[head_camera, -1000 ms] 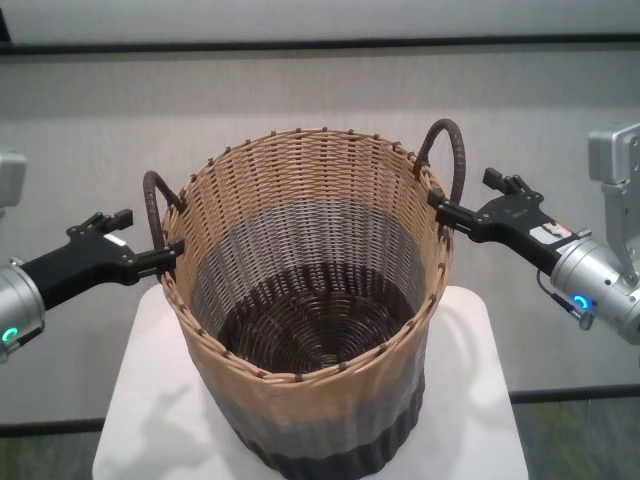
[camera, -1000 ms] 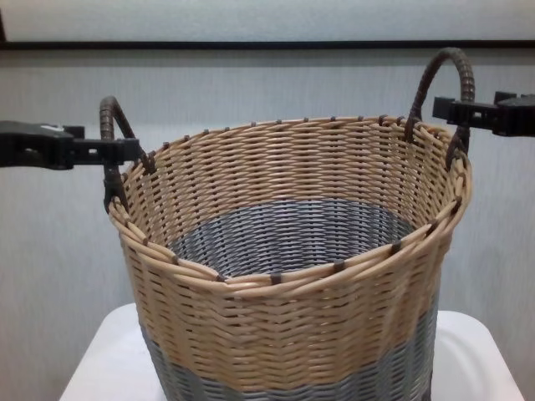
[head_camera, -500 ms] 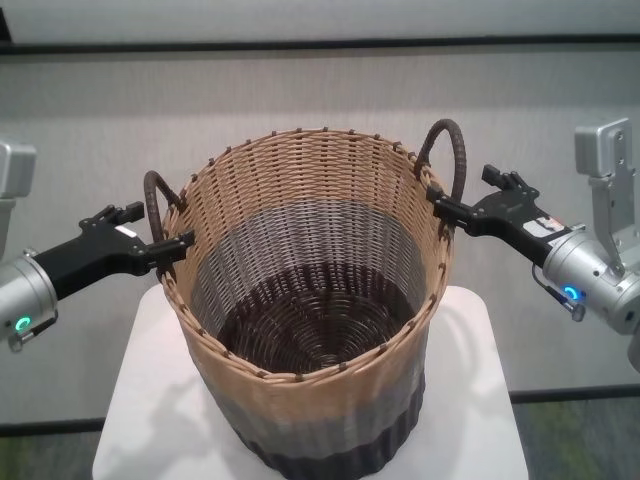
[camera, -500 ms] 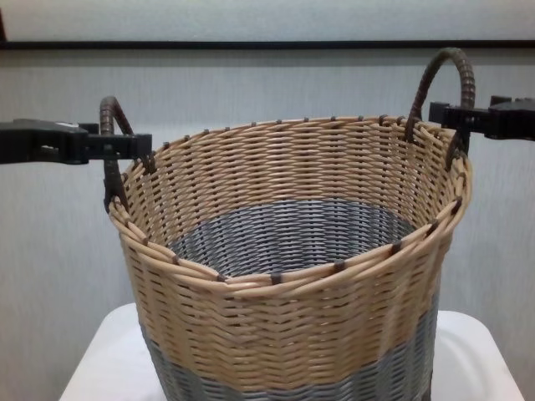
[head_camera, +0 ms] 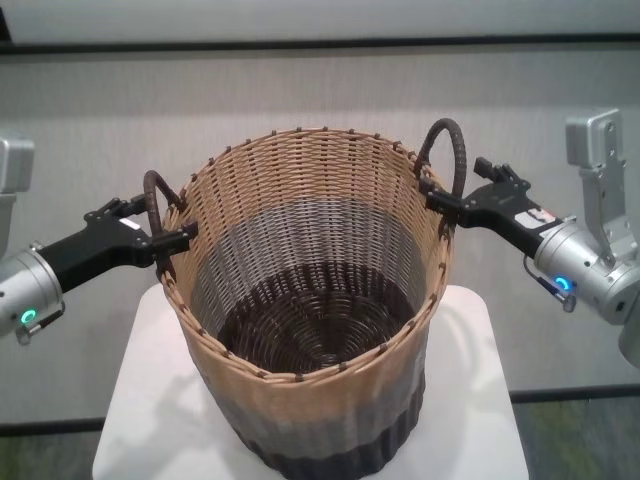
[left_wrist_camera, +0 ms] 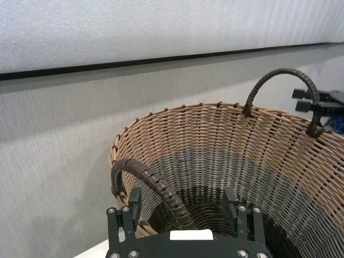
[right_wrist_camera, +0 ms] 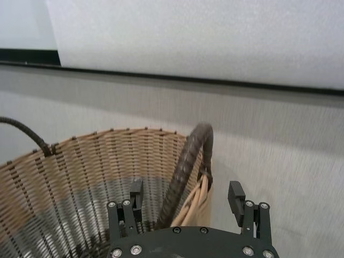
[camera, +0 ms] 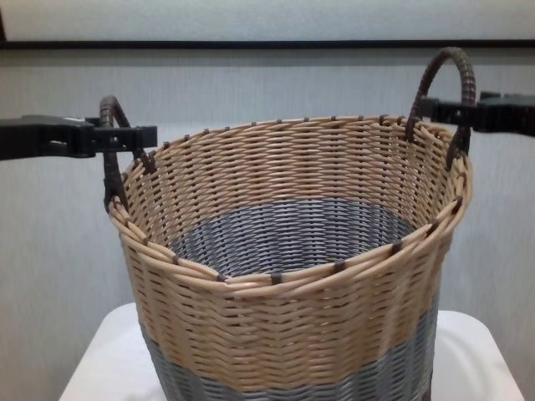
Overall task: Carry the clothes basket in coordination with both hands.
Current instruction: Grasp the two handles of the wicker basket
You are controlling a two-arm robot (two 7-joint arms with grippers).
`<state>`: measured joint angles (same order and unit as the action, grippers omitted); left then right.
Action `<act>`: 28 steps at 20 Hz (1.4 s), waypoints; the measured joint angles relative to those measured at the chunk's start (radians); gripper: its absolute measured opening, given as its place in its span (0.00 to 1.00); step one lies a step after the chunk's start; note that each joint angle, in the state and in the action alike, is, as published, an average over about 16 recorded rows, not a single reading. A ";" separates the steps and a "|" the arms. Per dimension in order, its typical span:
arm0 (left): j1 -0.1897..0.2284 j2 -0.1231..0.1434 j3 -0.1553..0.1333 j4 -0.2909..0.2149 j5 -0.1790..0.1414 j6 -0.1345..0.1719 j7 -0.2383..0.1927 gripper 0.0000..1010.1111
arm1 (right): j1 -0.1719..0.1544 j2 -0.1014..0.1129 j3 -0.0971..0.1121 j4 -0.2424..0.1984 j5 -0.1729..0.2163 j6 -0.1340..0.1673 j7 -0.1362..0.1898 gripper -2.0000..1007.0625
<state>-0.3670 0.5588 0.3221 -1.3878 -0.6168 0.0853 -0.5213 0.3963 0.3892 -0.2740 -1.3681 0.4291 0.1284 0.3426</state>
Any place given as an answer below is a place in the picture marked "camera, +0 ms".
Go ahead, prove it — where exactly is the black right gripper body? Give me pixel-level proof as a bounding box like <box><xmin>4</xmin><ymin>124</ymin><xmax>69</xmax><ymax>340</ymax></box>
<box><xmin>479</xmin><ymin>90</ymin><xmax>535</xmax><ymax>137</ymax></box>

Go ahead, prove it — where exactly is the tan grey black woven basket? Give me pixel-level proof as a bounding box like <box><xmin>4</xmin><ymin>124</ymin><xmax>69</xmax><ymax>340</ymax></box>
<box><xmin>98</xmin><ymin>46</ymin><xmax>476</xmax><ymax>401</ymax></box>

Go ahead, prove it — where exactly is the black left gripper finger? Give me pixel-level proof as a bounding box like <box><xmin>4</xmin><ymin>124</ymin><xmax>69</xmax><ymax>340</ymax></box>
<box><xmin>89</xmin><ymin>124</ymin><xmax>159</xmax><ymax>158</ymax></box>

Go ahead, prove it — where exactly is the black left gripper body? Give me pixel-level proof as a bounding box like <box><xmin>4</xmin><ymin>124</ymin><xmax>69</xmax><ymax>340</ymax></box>
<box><xmin>0</xmin><ymin>114</ymin><xmax>95</xmax><ymax>162</ymax></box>

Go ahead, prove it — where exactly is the black wall board rail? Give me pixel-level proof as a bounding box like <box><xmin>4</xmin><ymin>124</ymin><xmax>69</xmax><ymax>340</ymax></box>
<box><xmin>0</xmin><ymin>38</ymin><xmax>535</xmax><ymax>52</ymax></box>

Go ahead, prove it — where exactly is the white wall board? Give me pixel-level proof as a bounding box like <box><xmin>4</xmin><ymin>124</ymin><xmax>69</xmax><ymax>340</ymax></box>
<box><xmin>0</xmin><ymin>0</ymin><xmax>535</xmax><ymax>42</ymax></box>

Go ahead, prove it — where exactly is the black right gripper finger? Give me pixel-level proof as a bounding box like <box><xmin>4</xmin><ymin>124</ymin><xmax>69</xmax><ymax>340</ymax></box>
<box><xmin>420</xmin><ymin>96</ymin><xmax>482</xmax><ymax>125</ymax></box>

